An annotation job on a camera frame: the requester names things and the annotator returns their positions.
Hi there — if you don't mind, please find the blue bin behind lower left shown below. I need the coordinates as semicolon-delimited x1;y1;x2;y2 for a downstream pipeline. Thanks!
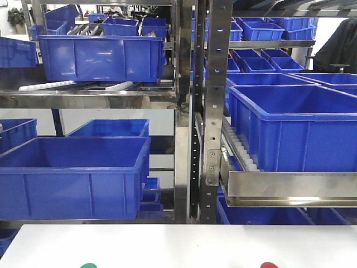
66;119;149;137

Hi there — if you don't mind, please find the blue bin behind right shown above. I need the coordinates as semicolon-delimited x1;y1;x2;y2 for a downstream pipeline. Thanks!
225;73;319;114

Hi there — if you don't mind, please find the blue crate upper left edge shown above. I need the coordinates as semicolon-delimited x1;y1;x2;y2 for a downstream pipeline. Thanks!
1;37;37;68

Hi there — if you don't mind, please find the black jacket on chair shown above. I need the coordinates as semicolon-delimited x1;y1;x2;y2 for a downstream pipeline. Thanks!
313;18;356;74

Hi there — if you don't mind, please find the large blue bin right shelf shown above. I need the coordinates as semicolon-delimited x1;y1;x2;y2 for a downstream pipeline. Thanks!
228;85;356;172

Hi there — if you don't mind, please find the green mushroom push button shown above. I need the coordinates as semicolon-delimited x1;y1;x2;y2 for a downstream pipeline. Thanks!
80;262;97;268

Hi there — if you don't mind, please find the stainless steel shelf rack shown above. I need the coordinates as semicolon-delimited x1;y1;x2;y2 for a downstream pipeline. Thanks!
1;1;356;226

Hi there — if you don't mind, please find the red mushroom push button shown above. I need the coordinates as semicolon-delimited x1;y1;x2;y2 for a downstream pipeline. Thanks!
260;262;278;268

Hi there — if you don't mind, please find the large blue bin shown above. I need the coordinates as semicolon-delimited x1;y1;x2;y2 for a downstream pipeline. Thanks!
38;35;164;83
1;137;151;220

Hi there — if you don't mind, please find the large blue bin upper left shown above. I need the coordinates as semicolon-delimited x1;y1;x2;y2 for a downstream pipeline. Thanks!
38;35;164;83

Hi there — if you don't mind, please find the blue bin far left edge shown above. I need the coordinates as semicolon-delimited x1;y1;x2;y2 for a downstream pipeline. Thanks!
1;118;37;153

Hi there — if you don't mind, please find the potted plant far left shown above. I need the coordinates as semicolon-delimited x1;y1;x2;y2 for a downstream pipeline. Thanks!
7;8;26;35

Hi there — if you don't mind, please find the large blue bin lower left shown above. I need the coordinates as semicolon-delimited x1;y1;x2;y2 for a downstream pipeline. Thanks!
1;137;151;220

